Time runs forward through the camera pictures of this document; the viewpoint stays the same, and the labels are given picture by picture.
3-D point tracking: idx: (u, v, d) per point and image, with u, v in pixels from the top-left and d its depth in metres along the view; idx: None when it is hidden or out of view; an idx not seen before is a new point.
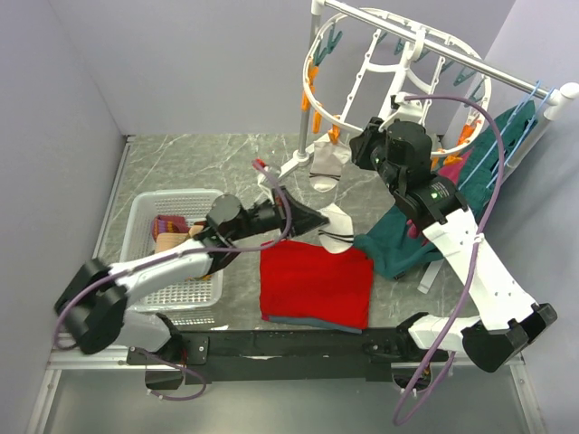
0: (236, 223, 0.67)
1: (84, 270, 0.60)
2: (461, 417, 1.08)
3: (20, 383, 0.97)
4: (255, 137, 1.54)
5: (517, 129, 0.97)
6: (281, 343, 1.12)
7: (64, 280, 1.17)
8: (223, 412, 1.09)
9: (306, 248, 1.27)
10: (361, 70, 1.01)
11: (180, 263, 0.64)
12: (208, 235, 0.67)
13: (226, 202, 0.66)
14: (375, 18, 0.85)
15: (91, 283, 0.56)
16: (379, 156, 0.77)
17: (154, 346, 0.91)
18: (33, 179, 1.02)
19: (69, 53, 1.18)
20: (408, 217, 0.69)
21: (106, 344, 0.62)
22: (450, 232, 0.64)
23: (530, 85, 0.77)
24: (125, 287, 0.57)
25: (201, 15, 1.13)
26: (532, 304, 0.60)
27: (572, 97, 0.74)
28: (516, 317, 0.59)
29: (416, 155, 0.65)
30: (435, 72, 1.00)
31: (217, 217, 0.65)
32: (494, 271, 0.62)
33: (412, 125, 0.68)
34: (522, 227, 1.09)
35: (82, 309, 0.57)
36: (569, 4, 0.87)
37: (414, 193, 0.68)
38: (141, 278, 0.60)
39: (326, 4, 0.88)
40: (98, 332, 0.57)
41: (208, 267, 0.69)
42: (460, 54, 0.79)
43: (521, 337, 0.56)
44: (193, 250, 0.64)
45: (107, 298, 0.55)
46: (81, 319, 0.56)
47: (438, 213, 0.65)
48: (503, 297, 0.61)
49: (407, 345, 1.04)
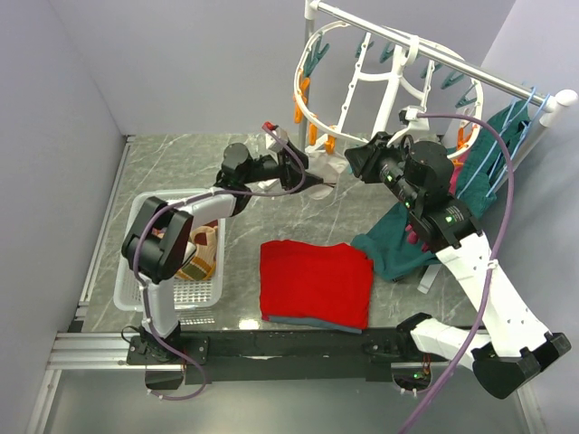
0: (246, 167, 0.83)
1: (146, 205, 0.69)
2: (461, 419, 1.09)
3: (20, 384, 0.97)
4: (255, 137, 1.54)
5: (510, 132, 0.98)
6: (281, 343, 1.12)
7: (65, 280, 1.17)
8: (223, 413, 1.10)
9: (311, 250, 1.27)
10: (353, 80, 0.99)
11: (214, 200, 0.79)
12: (223, 184, 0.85)
13: (234, 151, 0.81)
14: (367, 23, 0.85)
15: (157, 213, 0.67)
16: (391, 173, 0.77)
17: (164, 330, 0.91)
18: (33, 179, 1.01)
19: (69, 51, 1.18)
20: (422, 239, 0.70)
21: (175, 270, 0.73)
22: (464, 257, 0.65)
23: (526, 91, 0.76)
24: (188, 213, 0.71)
25: (202, 16, 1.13)
26: (545, 333, 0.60)
27: (568, 103, 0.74)
28: (528, 345, 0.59)
29: (437, 181, 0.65)
30: (426, 79, 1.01)
31: (230, 165, 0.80)
32: (507, 297, 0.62)
33: (435, 147, 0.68)
34: (522, 229, 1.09)
35: (153, 242, 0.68)
36: (567, 8, 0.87)
37: (429, 215, 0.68)
38: (193, 209, 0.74)
39: (318, 8, 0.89)
40: (174, 256, 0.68)
41: (232, 208, 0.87)
42: (442, 54, 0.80)
43: (533, 366, 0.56)
44: (223, 191, 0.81)
45: (176, 222, 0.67)
46: (156, 249, 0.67)
47: (452, 237, 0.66)
48: (517, 324, 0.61)
49: (407, 346, 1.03)
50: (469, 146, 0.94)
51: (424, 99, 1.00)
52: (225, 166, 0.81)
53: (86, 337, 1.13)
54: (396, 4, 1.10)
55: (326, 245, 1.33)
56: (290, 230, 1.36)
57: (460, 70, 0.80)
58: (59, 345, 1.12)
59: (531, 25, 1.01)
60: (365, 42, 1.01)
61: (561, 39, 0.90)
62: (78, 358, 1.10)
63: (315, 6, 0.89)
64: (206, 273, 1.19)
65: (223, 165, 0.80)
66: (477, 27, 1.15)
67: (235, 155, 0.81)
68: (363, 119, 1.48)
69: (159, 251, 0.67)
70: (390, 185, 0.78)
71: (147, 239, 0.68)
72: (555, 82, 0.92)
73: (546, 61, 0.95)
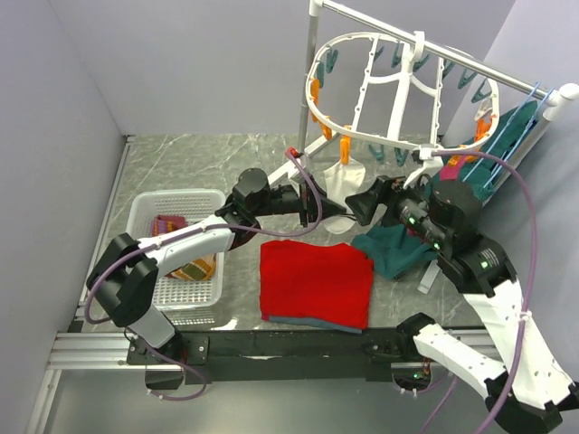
0: (261, 196, 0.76)
1: (114, 243, 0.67)
2: (461, 419, 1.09)
3: (19, 385, 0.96)
4: (255, 137, 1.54)
5: (517, 129, 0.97)
6: (280, 343, 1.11)
7: (64, 279, 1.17)
8: (223, 412, 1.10)
9: (310, 250, 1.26)
10: (363, 83, 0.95)
11: (204, 238, 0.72)
12: (230, 212, 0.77)
13: (250, 177, 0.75)
14: (373, 21, 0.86)
15: (120, 260, 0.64)
16: (412, 214, 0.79)
17: (156, 343, 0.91)
18: (33, 179, 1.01)
19: (68, 51, 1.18)
20: (453, 281, 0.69)
21: (144, 312, 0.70)
22: (497, 306, 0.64)
23: (528, 85, 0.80)
24: (155, 260, 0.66)
25: (203, 16, 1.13)
26: (569, 384, 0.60)
27: (572, 97, 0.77)
28: (553, 399, 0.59)
29: (465, 219, 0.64)
30: (436, 75, 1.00)
31: (243, 192, 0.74)
32: (537, 350, 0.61)
33: (460, 186, 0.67)
34: (523, 228, 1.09)
35: (117, 285, 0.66)
36: (568, 6, 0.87)
37: (460, 258, 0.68)
38: (168, 252, 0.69)
39: (324, 5, 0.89)
40: (132, 302, 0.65)
41: (230, 242, 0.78)
42: (437, 47, 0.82)
43: (556, 420, 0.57)
44: (216, 225, 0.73)
45: (137, 271, 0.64)
46: (114, 294, 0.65)
47: (487, 286, 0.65)
48: (544, 377, 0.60)
49: (407, 346, 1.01)
50: (490, 133, 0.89)
51: (437, 97, 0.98)
52: (236, 191, 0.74)
53: (86, 337, 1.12)
54: (397, 4, 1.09)
55: (326, 245, 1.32)
56: (290, 230, 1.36)
57: (458, 63, 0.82)
58: (59, 345, 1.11)
59: (532, 26, 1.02)
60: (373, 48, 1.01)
61: (563, 40, 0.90)
62: (78, 358, 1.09)
63: (320, 3, 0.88)
64: (206, 273, 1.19)
65: (235, 190, 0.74)
66: (478, 27, 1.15)
67: (254, 181, 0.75)
68: (363, 119, 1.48)
69: (118, 297, 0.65)
70: (413, 227, 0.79)
71: (109, 278, 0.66)
72: (555, 84, 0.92)
73: (547, 61, 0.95)
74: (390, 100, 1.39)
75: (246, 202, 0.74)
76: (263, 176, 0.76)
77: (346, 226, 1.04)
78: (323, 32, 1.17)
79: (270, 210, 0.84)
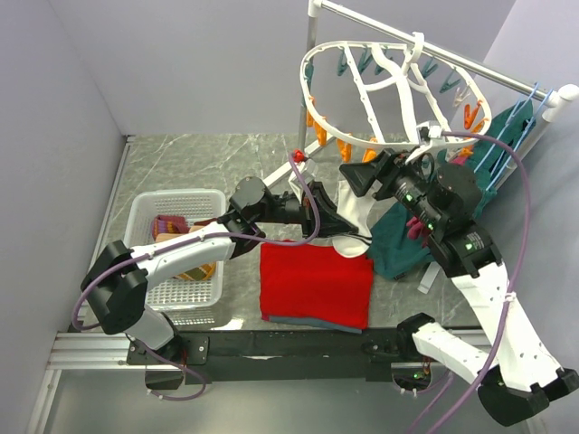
0: (260, 206, 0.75)
1: (108, 251, 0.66)
2: (460, 419, 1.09)
3: (19, 384, 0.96)
4: (255, 137, 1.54)
5: (514, 129, 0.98)
6: (281, 343, 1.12)
7: (64, 279, 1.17)
8: (223, 412, 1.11)
9: (312, 252, 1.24)
10: (362, 92, 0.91)
11: (200, 248, 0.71)
12: (232, 219, 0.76)
13: (248, 185, 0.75)
14: (368, 22, 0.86)
15: (111, 270, 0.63)
16: (410, 193, 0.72)
17: (155, 344, 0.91)
18: (33, 180, 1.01)
19: (68, 51, 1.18)
20: (438, 262, 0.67)
21: (136, 319, 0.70)
22: (481, 287, 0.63)
23: (528, 87, 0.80)
24: (146, 271, 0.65)
25: (203, 17, 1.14)
26: (557, 368, 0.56)
27: (571, 98, 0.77)
28: (539, 382, 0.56)
29: (463, 208, 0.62)
30: (416, 76, 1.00)
31: (241, 201, 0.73)
32: (523, 332, 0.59)
33: (464, 172, 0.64)
34: (522, 229, 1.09)
35: (108, 293, 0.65)
36: (567, 7, 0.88)
37: (449, 240, 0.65)
38: (161, 262, 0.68)
39: (322, 6, 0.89)
40: (121, 312, 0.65)
41: (231, 251, 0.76)
42: (438, 48, 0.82)
43: (541, 403, 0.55)
44: (214, 235, 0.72)
45: (128, 282, 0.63)
46: (104, 302, 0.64)
47: (470, 266, 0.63)
48: (528, 359, 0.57)
49: (406, 346, 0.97)
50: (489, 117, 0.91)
51: (429, 93, 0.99)
52: (233, 200, 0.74)
53: (87, 337, 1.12)
54: (396, 5, 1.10)
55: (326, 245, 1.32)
56: (289, 230, 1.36)
57: (458, 64, 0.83)
58: (59, 345, 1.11)
59: (531, 26, 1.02)
60: (347, 57, 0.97)
61: (562, 41, 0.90)
62: (79, 358, 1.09)
63: (319, 3, 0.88)
64: (205, 273, 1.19)
65: (233, 200, 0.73)
66: (477, 28, 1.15)
67: (251, 189, 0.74)
68: (363, 119, 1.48)
69: (108, 306, 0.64)
70: (411, 205, 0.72)
71: (104, 286, 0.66)
72: (554, 85, 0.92)
73: (545, 62, 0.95)
74: (390, 100, 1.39)
75: (244, 212, 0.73)
76: (262, 184, 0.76)
77: (361, 254, 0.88)
78: (324, 32, 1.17)
79: (272, 218, 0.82)
